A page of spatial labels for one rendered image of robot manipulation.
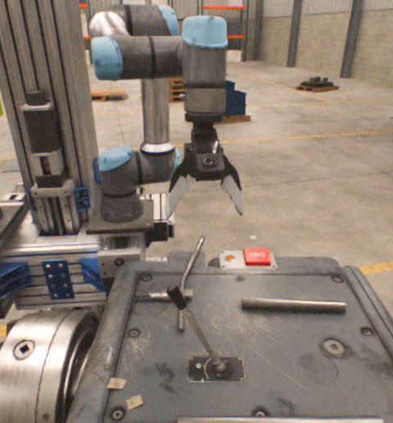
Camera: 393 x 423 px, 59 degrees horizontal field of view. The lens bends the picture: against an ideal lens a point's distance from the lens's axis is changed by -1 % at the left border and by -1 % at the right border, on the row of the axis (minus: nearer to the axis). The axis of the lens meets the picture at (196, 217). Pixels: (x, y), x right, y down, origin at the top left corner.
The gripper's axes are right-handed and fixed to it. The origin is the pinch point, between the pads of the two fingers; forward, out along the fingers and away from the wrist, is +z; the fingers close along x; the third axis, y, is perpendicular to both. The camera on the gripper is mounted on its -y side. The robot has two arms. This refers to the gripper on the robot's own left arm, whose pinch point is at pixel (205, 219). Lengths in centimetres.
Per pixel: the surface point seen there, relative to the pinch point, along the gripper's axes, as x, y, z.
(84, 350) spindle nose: 24.7, -8.0, 23.8
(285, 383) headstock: -9.9, -24.6, 18.1
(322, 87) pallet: -506, 1086, 18
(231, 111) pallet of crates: -139, 699, 52
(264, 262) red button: -14.7, 6.0, 14.0
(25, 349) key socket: 34.7, -10.5, 20.4
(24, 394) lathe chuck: 32.8, -18.1, 23.3
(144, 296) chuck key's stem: 12.7, -3.6, 14.8
